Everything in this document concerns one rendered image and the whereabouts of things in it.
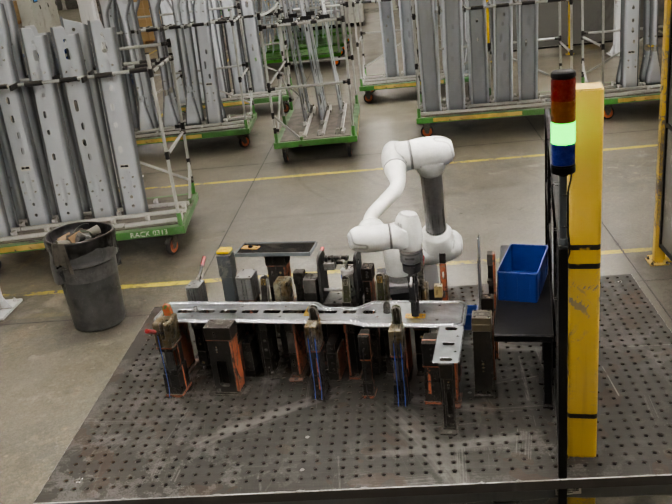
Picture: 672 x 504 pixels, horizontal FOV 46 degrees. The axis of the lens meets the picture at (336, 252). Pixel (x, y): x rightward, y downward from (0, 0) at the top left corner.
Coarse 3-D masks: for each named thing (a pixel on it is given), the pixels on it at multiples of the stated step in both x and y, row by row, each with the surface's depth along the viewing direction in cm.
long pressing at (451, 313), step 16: (176, 304) 362; (192, 304) 361; (208, 304) 359; (224, 304) 357; (240, 304) 355; (256, 304) 353; (272, 304) 352; (288, 304) 350; (304, 304) 348; (320, 304) 346; (368, 304) 341; (400, 304) 338; (432, 304) 335; (448, 304) 333; (464, 304) 332; (192, 320) 346; (208, 320) 344; (240, 320) 341; (256, 320) 339; (272, 320) 337; (288, 320) 336; (304, 320) 334; (336, 320) 331; (352, 320) 329; (368, 320) 327; (384, 320) 326; (416, 320) 323; (432, 320) 321; (448, 320) 320; (464, 320) 319
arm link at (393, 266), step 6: (384, 252) 395; (390, 252) 392; (396, 252) 390; (384, 258) 397; (390, 258) 393; (396, 258) 391; (390, 264) 394; (396, 264) 393; (390, 270) 396; (396, 270) 394; (402, 270) 394; (390, 276) 399; (396, 276) 396; (402, 276) 396
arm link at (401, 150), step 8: (392, 144) 354; (400, 144) 351; (408, 144) 350; (384, 152) 352; (392, 152) 348; (400, 152) 348; (408, 152) 348; (384, 160) 348; (408, 160) 349; (408, 168) 352
